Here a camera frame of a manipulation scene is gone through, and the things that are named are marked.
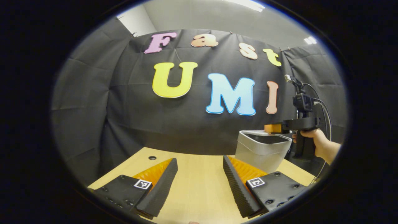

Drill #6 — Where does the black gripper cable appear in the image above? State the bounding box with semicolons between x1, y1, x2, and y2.
303;82;332;184

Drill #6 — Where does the white desktop garbage bin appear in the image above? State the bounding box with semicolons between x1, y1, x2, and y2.
235;130;293;174

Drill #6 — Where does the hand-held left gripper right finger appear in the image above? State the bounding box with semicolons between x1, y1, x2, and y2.
223;155;311;219

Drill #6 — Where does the long ceiling light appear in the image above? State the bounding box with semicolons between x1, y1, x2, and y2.
222;0;265;12

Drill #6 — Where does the wooden desktop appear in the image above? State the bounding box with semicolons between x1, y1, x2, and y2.
89;147;316;224

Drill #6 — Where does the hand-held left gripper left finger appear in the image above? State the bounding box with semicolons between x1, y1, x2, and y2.
88;157;178;220

